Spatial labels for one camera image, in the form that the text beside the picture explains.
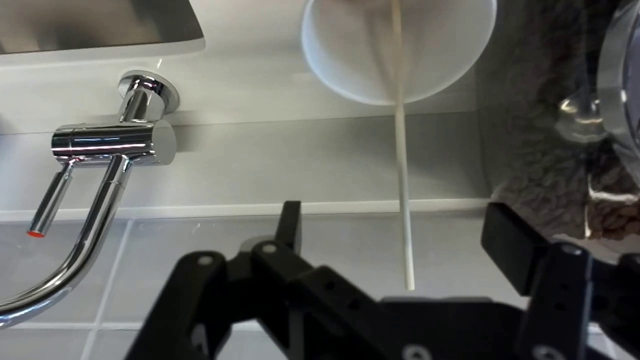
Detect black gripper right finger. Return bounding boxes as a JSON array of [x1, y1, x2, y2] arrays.
[[481, 202, 640, 360]]

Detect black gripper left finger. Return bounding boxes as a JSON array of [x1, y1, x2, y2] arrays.
[[126, 199, 401, 360]]

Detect wooden stirrer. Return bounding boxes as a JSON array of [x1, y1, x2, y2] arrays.
[[391, 0, 416, 289]]

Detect patterned paper coffee cup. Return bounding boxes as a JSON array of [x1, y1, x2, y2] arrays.
[[301, 0, 499, 106]]

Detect chrome faucet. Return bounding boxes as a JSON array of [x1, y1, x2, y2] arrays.
[[0, 70, 182, 330]]

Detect stainless steel sink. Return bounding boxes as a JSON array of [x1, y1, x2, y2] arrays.
[[0, 0, 207, 68]]

